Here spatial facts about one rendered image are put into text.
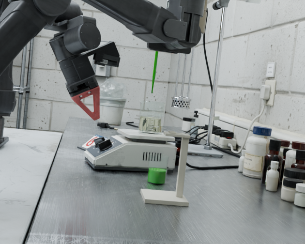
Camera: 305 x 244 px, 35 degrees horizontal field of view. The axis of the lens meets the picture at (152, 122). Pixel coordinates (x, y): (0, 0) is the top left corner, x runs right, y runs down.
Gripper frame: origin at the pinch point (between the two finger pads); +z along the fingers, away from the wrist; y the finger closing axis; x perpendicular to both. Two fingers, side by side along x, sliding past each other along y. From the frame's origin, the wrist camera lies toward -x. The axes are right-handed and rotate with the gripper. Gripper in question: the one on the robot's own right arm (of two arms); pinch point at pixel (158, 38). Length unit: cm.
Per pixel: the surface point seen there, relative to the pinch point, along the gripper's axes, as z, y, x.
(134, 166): -5.1, 3.8, 30.6
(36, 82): 249, 8, 18
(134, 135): -4.6, 4.5, 23.3
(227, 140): 47, -46, 28
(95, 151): 0.0, 12.3, 28.6
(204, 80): 124, -68, 5
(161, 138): -4.6, -2.3, 23.5
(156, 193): -28.8, 6.1, 31.4
